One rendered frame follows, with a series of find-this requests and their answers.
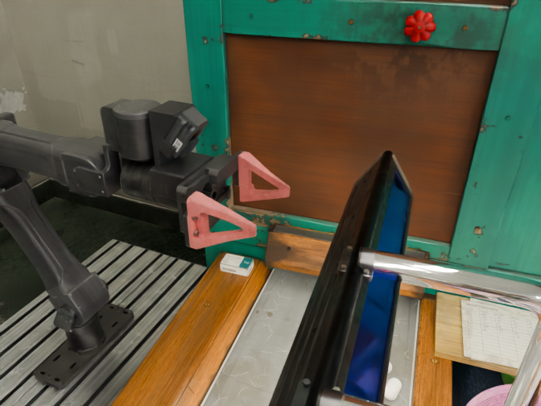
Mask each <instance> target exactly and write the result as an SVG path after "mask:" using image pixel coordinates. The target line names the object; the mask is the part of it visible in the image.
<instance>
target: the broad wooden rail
mask: <svg viewBox="0 0 541 406"><path fill-rule="evenodd" d="M226 254H231V255H238V254H234V253H229V252H226V251H221V253H220V254H219V255H218V256H217V258H216V259H215V260H214V262H213V264H212V265H211V266H210V268H209V269H208V270H207V271H206V273H205V274H204V276H203V277H202V279H201V280H200V282H199V283H198V285H197V286H196V287H195V288H194V289H193V291H192V293H191V294H190V295H189V297H188V298H187V300H186V301H185V302H184V303H183V305H182V306H181V308H180V309H179V311H178V312H177V314H176V315H175V316H174V317H173V318H172V320H171V322H170V323H169V324H168V326H167V328H166V329H165V330H164V331H163V332H162V334H161V335H160V337H159V338H158V340H157V341H156V343H155V344H154V345H153V346H152V347H151V349H150V351H149V352H148V353H147V355H146V357H145V358H144V359H143V360H142V361H141V363H140V364H139V366H138V367H137V369H136V370H135V372H134V373H133V374H132V376H131V377H130V378H129V380H128V381H127V382H126V384H125V386H124V387H123V388H122V390H121V391H120V392H119V393H118V395H117V396H116V398H115V399H114V401H113V402H112V404H111V405H110V406H201V404H202V403H203V401H204V398H205V397H206V395H207V393H208V391H209V389H210V388H211V386H212V384H213V381H214V379H215V378H216V376H217V374H218V372H219V370H220V369H221V366H222V364H223V362H224V361H225V359H226V357H227V355H228V353H229V351H230V349H231V348H232V346H233V344H234V342H235V340H236V338H237V336H238V335H239V333H240V331H241V329H242V326H243V325H244V323H245V322H246V319H247V317H248V316H249V314H250V311H251V309H252V308H253V307H254V304H255V302H256V300H257V299H258V296H259V295H260V293H261V291H262V289H263V287H264V285H265V283H266V282H267V280H268V278H269V276H270V274H271V269H270V268H269V267H267V266H266V265H265V263H264V262H263V261H262V260H261V259H256V258H253V257H249V256H244V255H239V256H242V257H246V258H251V259H254V267H253V269H252V271H251V272H250V274H249V275H248V276H243V275H237V274H233V273H229V272H226V271H221V267H220V262H221V261H222V260H223V258H224V257H225V255H226Z"/></svg>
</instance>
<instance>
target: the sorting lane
mask: <svg viewBox="0 0 541 406"><path fill-rule="evenodd" d="M316 281H317V279H315V278H312V277H307V276H303V275H296V274H293V273H289V272H285V271H278V270H275V269H273V270H272V272H271V274H270V276H269V278H268V280H267V282H266V283H265V285H264V287H263V289H262V291H261V293H260V295H259V296H258V299H257V300H256V302H255V304H254V307H253V308H252V309H251V311H250V314H249V316H248V317H247V319H246V322H245V323H244V325H243V326H242V329H241V331H240V333H239V335H238V336H237V338H236V340H235V342H234V344H233V346H232V348H231V349H230V351H229V353H228V355H227V357H226V359H225V361H224V362H223V364H222V366H221V369H220V370H219V372H218V374H217V376H216V378H215V379H214V381H213V384H212V386H211V388H210V389H209V391H208V393H207V395H206V397H205V398H204V401H203V403H202V404H201V406H268V405H269V403H270V401H271V397H272V395H273V393H274V390H275V387H276V384H277V382H278V380H279V376H280V375H281V372H282V369H283V366H284V364H285V362H286V359H287V356H288V354H289V351H290V349H291V345H292V343H293V341H294V339H295V335H296V333H297V330H298V328H299V324H300V322H301V320H302V318H303V315H304V312H305V309H306V308H307V305H308V302H309V299H310V297H311V294H312V291H313V289H314V287H315V284H316ZM419 302H420V300H412V299H408V298H405V297H401V296H399V302H398V307H397V313H396V318H395V324H394V335H393V341H392V347H391V352H390V363H391V365H392V370H391V372H390V373H389V374H388V375H387V381H386V384H387V383H388V381H389V380H390V379H392V378H396V379H398V380H399V381H400V382H401V384H402V387H401V390H400V392H399V394H398V396H397V398H396V399H395V400H388V399H387V398H386V397H385V396H384V402H383V403H384V404H388V405H391V406H411V397H412V388H413V378H414V368H415V350H416V340H417V330H418V321H419Z"/></svg>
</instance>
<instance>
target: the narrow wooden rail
mask: <svg viewBox="0 0 541 406"><path fill-rule="evenodd" d="M435 314H436V295H433V294H429V293H424V294H423V298H422V299H421V300H420V303H419V321H418V330H417V340H416V350H415V368H414V378H413V388H412V397H411V406H452V360H449V359H446V358H440V357H436V356H434V354H433V352H434V333H435Z"/></svg>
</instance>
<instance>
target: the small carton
mask: <svg viewBox="0 0 541 406"><path fill-rule="evenodd" d="M220 267H221V271H226V272H229V273H233V274H237V275H241V276H248V275H249V274H250V272H251V271H252V269H253V267H254V259H251V258H246V257H242V256H239V255H231V254H226V255H225V257H224V258H223V260H222V261H221V262H220Z"/></svg>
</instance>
